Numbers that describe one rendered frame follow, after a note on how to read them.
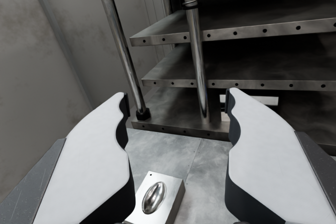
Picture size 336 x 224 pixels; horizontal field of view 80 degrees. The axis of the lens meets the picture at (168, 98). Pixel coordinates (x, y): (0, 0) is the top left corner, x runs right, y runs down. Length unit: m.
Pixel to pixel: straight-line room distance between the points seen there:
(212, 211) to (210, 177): 0.14
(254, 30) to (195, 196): 0.70
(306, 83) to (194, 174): 0.62
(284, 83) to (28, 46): 1.93
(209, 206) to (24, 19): 1.95
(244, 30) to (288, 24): 0.16
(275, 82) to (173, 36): 0.52
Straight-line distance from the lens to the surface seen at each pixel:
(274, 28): 0.95
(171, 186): 0.81
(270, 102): 1.08
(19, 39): 2.12
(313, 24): 0.96
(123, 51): 1.13
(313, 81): 1.05
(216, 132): 1.12
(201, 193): 0.86
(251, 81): 1.04
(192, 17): 0.93
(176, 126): 1.19
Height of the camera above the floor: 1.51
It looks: 30 degrees down
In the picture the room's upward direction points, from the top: 13 degrees counter-clockwise
